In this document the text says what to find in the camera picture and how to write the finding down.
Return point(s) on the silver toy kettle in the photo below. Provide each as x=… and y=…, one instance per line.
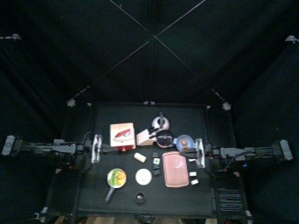
x=160, y=123

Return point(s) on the grey bowl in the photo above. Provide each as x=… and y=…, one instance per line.
x=184, y=142

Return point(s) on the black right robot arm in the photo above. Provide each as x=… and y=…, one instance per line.
x=248, y=152

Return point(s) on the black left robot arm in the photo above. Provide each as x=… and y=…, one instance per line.
x=43, y=148

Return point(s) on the orange toy vegetable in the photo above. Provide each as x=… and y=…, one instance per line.
x=120, y=176

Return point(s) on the pink toy tray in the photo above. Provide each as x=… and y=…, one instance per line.
x=175, y=169

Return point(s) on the yellow-green toy vegetable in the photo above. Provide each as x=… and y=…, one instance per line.
x=113, y=178

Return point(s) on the toy frying pan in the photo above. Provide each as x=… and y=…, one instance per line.
x=115, y=182

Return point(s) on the cream toy corn piece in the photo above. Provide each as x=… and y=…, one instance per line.
x=140, y=157

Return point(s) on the small white toy block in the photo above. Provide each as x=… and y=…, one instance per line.
x=194, y=182
x=192, y=174
x=191, y=160

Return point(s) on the white round plate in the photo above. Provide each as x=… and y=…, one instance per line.
x=143, y=176

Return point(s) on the orange toy food piece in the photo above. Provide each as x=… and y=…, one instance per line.
x=183, y=143

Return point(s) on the silver frame bracket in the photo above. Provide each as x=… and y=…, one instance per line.
x=291, y=38
x=15, y=37
x=226, y=106
x=148, y=102
x=71, y=102

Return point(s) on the metal table corner clamp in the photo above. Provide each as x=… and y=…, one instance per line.
x=248, y=217
x=41, y=214

